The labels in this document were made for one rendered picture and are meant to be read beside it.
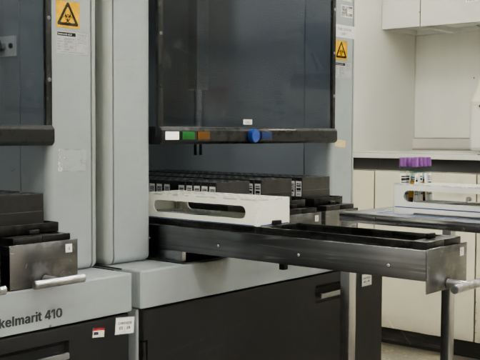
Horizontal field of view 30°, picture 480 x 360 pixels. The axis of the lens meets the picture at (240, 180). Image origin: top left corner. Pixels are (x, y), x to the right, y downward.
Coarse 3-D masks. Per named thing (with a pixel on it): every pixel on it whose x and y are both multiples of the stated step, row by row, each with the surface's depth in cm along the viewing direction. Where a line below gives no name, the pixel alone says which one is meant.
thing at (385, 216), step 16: (384, 208) 198; (352, 224) 187; (384, 224) 181; (400, 224) 178; (416, 224) 176; (432, 224) 173; (448, 224) 171; (464, 224) 169; (352, 288) 188; (352, 304) 189; (448, 304) 219; (352, 320) 189; (448, 320) 219; (352, 336) 189; (448, 336) 220; (352, 352) 189; (448, 352) 220
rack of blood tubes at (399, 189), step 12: (396, 192) 185; (456, 192) 176; (468, 192) 174; (396, 204) 186; (408, 204) 184; (420, 204) 182; (432, 204) 180; (444, 204) 178; (456, 204) 182; (468, 204) 185; (456, 216) 177; (468, 216) 175
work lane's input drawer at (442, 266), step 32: (160, 224) 176; (192, 224) 171; (224, 224) 166; (288, 224) 166; (320, 224) 165; (224, 256) 165; (256, 256) 160; (288, 256) 155; (320, 256) 151; (352, 256) 147; (384, 256) 143; (416, 256) 139; (448, 256) 143; (448, 288) 144
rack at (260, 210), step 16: (160, 192) 180; (176, 192) 180; (192, 192) 182; (208, 192) 182; (160, 208) 184; (176, 208) 187; (256, 208) 162; (272, 208) 165; (288, 208) 168; (256, 224) 162
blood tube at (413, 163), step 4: (412, 160) 184; (416, 160) 184; (412, 164) 184; (416, 164) 184; (412, 168) 184; (412, 172) 184; (412, 176) 184; (412, 180) 184; (412, 192) 184; (408, 196) 185; (412, 196) 184; (408, 200) 185; (412, 200) 184
